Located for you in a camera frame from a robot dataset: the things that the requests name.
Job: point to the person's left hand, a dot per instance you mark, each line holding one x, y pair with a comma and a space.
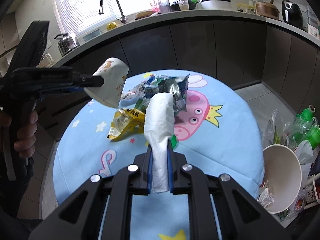
25, 144

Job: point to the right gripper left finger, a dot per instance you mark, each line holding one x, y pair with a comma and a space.
142, 184

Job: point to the glass jar red lid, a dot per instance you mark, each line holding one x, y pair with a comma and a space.
164, 6

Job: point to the yellow crumpled wrapper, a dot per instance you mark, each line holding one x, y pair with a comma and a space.
126, 122

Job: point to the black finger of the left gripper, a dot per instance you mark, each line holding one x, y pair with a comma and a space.
81, 81

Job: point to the yellow object by sink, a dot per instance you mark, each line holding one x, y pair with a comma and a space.
111, 25

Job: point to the black air fryer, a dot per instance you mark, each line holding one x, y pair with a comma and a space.
292, 14

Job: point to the steel kettle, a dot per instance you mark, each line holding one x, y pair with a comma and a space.
66, 43

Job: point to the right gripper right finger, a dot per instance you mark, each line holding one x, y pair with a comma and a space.
178, 184

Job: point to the blue cartoon tablecloth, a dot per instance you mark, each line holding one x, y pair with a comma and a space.
217, 133

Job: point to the silver blue foil wrapper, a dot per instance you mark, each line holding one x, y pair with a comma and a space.
145, 90

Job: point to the dark kitchen base cabinets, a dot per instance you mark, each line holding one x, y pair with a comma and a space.
237, 51

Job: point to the green bottle right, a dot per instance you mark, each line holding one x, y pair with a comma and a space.
313, 136

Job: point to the brown cooking pot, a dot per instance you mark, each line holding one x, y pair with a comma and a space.
267, 10

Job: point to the white printed paper cup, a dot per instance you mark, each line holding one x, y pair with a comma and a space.
114, 73

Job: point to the green bottle left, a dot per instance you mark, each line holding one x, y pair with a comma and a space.
303, 123

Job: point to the chrome kitchen faucet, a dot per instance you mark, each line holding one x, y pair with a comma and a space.
112, 10

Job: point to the white plastic shopping bag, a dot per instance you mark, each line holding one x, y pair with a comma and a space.
306, 156

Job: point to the white paper towel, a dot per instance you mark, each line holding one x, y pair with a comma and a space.
158, 129

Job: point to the green bottle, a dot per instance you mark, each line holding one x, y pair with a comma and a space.
313, 136
303, 123

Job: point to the white round trash bin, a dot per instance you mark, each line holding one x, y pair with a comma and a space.
283, 175

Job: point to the small white green-capped bottle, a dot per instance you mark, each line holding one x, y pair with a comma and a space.
174, 141

